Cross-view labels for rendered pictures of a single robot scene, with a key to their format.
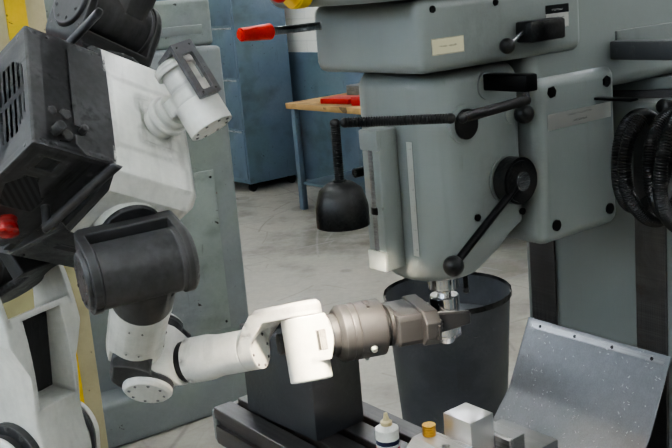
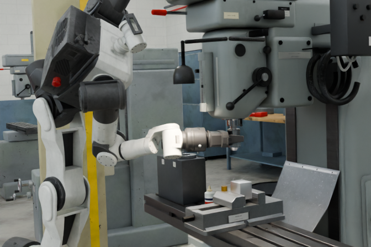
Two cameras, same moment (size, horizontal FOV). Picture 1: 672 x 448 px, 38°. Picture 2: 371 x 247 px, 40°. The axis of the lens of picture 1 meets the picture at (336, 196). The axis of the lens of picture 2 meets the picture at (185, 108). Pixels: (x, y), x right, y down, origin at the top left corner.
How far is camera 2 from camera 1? 57 cm
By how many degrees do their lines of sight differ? 12
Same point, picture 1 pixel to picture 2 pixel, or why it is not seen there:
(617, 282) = (319, 139)
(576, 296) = (303, 148)
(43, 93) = (74, 27)
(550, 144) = (279, 64)
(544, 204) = (276, 90)
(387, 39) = (208, 13)
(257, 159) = not seen: hidden behind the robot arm
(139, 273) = (101, 96)
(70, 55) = (87, 17)
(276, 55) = not seen: hidden behind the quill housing
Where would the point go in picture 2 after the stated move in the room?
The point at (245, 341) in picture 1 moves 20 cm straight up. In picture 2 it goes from (147, 139) to (144, 85)
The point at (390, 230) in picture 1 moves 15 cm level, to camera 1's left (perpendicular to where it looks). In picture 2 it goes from (207, 94) to (165, 95)
